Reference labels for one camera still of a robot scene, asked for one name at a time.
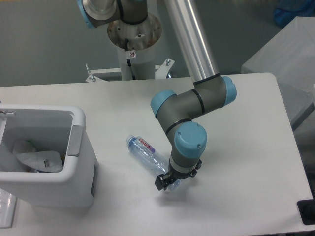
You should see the clear plastic sheet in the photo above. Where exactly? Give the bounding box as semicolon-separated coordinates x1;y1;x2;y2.
0;189;17;229

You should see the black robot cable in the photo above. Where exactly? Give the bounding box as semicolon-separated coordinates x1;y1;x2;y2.
124;38;136;80

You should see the blue bag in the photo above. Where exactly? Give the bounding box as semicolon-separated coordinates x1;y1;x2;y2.
273;0;315;28

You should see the black device at table edge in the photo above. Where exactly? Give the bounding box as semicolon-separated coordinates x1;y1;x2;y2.
297;199;315;225

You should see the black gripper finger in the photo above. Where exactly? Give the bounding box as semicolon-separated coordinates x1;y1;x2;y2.
155;173;176;191

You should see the white covered box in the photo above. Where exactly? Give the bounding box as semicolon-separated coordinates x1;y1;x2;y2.
241;17;315;129

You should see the white trash can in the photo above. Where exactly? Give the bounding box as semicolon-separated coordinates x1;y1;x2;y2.
0;104;98;207

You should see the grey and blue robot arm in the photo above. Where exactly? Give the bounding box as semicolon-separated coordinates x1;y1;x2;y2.
77;0;237;190

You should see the clear plastic bag trash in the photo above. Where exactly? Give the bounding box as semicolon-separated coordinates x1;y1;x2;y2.
12;140;63;173

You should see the clear plastic water bottle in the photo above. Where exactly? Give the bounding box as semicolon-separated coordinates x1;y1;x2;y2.
126;135;168;177

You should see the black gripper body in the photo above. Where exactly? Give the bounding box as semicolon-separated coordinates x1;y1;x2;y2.
168;159;202;179

